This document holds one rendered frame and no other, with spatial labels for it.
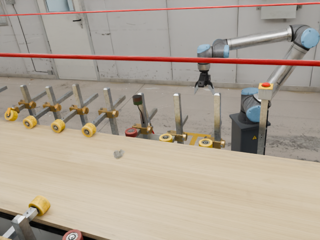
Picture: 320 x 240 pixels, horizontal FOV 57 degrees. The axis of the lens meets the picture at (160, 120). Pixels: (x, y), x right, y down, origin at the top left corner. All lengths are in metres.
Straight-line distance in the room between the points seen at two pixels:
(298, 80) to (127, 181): 3.44
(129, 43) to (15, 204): 3.67
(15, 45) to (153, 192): 5.23
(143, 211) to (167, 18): 3.53
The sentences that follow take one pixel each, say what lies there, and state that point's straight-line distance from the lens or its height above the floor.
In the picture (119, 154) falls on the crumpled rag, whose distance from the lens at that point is 1.73.
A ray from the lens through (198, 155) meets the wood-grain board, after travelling 1.66.
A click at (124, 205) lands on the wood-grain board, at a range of 1.42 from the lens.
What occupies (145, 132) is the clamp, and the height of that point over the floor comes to 0.84.
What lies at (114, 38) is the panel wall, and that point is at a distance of 4.99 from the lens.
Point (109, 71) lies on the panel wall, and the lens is 5.25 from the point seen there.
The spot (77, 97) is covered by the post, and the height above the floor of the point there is 1.06.
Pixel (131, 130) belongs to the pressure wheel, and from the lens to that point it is 1.92.
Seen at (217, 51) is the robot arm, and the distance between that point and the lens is 2.09.
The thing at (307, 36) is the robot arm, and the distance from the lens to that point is 2.19.
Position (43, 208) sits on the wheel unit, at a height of 0.95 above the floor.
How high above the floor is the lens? 1.89
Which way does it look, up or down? 29 degrees down
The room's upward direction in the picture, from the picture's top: 7 degrees counter-clockwise
